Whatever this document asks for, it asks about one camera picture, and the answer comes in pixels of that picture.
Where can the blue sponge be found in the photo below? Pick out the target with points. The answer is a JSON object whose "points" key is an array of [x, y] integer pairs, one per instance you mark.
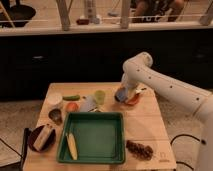
{"points": [[121, 94]]}

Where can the brown grape bunch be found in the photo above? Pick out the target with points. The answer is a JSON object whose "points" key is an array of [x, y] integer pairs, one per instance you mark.
{"points": [[140, 151]]}

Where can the dark brown plate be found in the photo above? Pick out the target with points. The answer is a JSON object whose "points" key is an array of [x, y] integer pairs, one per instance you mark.
{"points": [[34, 134]]}

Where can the orange tomato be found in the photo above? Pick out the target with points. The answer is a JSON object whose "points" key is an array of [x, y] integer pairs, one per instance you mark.
{"points": [[71, 107]]}

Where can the green plastic cup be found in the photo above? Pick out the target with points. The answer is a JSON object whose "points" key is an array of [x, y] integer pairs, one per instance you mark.
{"points": [[99, 97]]}

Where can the black round stool base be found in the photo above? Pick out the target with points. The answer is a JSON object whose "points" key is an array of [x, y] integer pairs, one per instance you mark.
{"points": [[19, 14]]}

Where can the dark red background object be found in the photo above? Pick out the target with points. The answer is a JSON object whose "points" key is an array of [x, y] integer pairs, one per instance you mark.
{"points": [[82, 21]]}

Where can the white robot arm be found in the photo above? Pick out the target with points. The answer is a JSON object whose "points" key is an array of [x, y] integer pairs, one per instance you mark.
{"points": [[197, 100]]}

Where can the small metal cup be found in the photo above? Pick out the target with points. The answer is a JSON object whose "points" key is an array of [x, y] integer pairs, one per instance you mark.
{"points": [[56, 116]]}

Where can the white cup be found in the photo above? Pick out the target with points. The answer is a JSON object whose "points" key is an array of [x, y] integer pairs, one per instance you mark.
{"points": [[55, 100]]}

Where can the yellow corn cob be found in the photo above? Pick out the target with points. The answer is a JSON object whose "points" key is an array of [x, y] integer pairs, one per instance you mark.
{"points": [[72, 146]]}

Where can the person sitting in background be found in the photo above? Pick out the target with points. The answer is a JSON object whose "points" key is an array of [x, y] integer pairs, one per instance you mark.
{"points": [[152, 10]]}

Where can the green pepper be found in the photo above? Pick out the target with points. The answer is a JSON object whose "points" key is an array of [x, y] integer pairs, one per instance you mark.
{"points": [[71, 98]]}

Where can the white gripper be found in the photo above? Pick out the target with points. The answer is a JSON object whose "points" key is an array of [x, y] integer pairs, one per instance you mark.
{"points": [[129, 86]]}

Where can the cake slice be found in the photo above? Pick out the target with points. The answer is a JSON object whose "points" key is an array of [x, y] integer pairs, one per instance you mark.
{"points": [[43, 137]]}

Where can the orange bowl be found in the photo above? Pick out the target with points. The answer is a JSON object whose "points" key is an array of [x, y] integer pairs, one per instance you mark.
{"points": [[133, 101]]}

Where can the green square tray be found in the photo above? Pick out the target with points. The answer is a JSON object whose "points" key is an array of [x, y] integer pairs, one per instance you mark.
{"points": [[99, 138]]}

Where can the white brush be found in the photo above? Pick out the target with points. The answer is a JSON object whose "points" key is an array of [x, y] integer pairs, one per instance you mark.
{"points": [[140, 90]]}

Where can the black clamp left edge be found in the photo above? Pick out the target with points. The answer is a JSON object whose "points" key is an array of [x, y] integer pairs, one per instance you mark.
{"points": [[24, 147]]}

